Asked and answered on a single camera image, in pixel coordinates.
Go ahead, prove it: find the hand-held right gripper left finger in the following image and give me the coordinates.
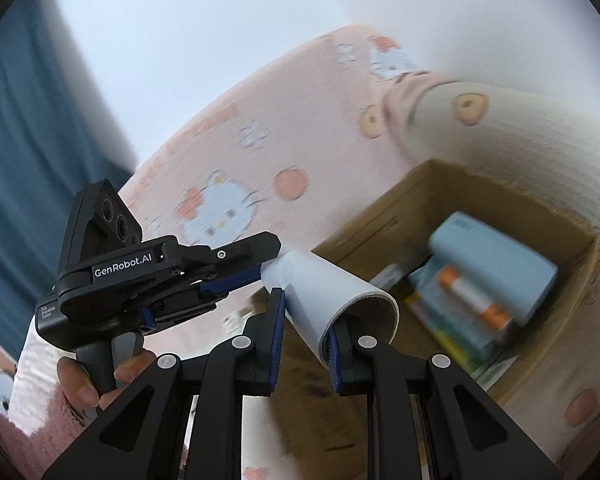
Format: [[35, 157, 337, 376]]
[[42, 287, 288, 480]]

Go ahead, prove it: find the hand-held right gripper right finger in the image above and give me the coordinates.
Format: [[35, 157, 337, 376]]
[[324, 316, 563, 480]]

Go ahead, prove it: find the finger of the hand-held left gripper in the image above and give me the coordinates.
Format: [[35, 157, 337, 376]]
[[161, 231, 283, 278], [201, 261, 267, 302]]

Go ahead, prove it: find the white paper roll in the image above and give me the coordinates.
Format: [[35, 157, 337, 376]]
[[260, 249, 399, 367]]

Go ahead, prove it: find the green yellow packet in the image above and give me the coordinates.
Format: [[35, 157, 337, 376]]
[[404, 292, 508, 378]]

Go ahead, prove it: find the orange white glue stick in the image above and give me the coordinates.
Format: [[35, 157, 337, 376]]
[[436, 266, 514, 332]]

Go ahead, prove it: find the light blue packet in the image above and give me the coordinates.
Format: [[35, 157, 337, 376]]
[[428, 211, 560, 327]]

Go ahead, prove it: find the brown cardboard box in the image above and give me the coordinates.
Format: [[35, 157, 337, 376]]
[[245, 158, 600, 466]]

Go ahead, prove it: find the person's left forearm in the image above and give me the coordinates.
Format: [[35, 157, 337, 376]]
[[0, 329, 88, 480]]

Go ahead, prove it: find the person's left hand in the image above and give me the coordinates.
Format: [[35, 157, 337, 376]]
[[56, 351, 157, 411]]

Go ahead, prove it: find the pink printed bedsheet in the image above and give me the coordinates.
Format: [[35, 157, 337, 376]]
[[114, 24, 600, 480]]

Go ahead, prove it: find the blue curtain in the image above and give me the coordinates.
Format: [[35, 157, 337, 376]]
[[0, 0, 137, 361]]

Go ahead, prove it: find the white rounded device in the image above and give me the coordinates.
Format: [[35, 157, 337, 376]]
[[0, 370, 17, 417]]

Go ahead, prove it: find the cream waffle blanket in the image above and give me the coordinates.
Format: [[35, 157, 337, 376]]
[[410, 80, 600, 411]]

